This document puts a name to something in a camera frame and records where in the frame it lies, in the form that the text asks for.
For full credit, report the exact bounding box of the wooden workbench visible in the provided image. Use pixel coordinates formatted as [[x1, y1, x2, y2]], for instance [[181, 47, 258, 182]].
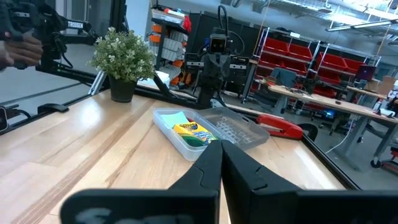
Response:
[[267, 83, 398, 169]]

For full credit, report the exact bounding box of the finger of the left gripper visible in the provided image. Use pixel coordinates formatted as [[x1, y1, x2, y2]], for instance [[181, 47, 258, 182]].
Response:
[[219, 54, 231, 80], [207, 54, 220, 80]]

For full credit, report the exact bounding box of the blue sticky note pad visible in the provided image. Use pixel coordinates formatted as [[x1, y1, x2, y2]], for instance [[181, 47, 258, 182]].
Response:
[[160, 111, 190, 130]]

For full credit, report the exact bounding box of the silver aluminium extrusion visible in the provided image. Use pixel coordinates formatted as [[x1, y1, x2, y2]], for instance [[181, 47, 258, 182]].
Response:
[[88, 70, 107, 96]]

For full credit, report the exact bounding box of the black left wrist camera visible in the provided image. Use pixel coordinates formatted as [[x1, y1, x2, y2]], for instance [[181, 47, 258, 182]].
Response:
[[210, 33, 227, 54]]

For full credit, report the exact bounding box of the black frame clamp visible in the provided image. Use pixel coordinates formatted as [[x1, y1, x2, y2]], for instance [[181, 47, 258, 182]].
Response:
[[37, 103, 70, 114]]

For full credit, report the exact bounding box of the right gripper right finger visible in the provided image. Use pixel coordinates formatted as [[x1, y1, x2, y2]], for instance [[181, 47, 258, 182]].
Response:
[[221, 140, 398, 224]]

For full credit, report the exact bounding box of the black cabinet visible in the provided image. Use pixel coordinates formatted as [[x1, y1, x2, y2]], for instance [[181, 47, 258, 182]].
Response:
[[188, 12, 265, 94]]

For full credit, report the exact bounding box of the person's hand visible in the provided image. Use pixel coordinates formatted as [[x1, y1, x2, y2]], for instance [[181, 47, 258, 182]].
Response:
[[0, 29, 44, 71]]

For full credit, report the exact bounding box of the black table-level camera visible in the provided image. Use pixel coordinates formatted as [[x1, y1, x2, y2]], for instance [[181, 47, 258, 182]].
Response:
[[0, 105, 9, 133]]

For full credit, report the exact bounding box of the yellow green crayon box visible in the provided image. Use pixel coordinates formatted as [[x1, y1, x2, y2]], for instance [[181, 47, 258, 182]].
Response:
[[173, 121, 218, 147]]

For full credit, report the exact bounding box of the purple laptop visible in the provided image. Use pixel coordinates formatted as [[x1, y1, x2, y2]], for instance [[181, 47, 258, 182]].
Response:
[[356, 64, 377, 82]]

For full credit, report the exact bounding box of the red bin shelf rack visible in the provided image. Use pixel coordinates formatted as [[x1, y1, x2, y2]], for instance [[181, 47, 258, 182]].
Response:
[[254, 26, 379, 103]]

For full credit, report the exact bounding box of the potted artificial plant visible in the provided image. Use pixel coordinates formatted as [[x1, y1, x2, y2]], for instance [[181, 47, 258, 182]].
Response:
[[88, 26, 156, 103]]

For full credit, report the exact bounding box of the cardboard box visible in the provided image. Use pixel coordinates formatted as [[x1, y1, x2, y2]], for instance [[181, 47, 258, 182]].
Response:
[[376, 75, 397, 96]]

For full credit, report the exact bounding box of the red stapler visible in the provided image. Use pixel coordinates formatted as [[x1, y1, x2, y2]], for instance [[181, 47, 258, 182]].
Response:
[[256, 113, 304, 140]]

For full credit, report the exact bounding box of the ceiling light bar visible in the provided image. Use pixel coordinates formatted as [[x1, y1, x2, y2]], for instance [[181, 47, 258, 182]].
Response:
[[325, 18, 398, 32]]

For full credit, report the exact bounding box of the clear plastic pencil case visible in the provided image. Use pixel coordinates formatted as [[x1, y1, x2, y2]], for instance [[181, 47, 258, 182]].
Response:
[[152, 106, 271, 162]]

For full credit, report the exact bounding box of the orange grey drawer rack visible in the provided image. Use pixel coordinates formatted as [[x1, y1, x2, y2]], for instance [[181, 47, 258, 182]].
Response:
[[149, 6, 192, 86]]

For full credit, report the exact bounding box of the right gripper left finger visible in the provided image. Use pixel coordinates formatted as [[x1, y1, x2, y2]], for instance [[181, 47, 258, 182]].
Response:
[[60, 139, 223, 224]]

